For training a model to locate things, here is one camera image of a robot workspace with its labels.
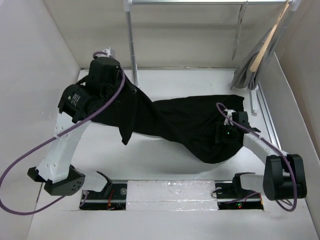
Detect black trousers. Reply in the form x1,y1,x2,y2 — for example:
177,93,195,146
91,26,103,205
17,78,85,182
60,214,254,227
93,71,244,164

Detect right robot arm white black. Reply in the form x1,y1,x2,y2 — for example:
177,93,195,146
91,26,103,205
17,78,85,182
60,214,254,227
216,109,307,201

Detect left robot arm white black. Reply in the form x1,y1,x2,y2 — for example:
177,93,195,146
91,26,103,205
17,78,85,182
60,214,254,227
27,56,126,199

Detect wooden hanger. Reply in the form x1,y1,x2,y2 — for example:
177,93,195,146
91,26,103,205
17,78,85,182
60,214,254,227
249,0,296,73

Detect grey hanging garment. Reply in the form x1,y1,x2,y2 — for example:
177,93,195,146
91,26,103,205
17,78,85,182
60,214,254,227
231,28,275,91

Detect silver clothes rack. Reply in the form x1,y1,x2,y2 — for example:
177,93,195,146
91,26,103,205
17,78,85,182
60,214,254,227
123,0,300,114

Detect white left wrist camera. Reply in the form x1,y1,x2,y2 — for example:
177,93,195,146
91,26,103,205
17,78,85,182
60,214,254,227
100,47,116,59

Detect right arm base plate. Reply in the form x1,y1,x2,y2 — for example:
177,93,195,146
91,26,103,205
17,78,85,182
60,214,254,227
211,181,264,210

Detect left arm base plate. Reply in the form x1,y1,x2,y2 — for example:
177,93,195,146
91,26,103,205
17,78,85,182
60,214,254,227
79,181,128,211

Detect grey wire hanger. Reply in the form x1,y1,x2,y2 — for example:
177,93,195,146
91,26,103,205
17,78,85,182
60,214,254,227
231,0,248,61

